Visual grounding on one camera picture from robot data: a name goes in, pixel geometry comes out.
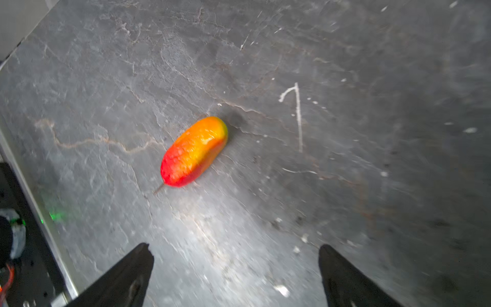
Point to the red orange mango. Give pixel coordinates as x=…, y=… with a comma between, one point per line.
x=193, y=152

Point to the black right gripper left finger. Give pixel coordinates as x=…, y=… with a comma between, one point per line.
x=125, y=284

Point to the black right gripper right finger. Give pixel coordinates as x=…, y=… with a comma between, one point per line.
x=345, y=285

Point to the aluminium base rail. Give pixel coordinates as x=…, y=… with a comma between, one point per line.
x=42, y=275

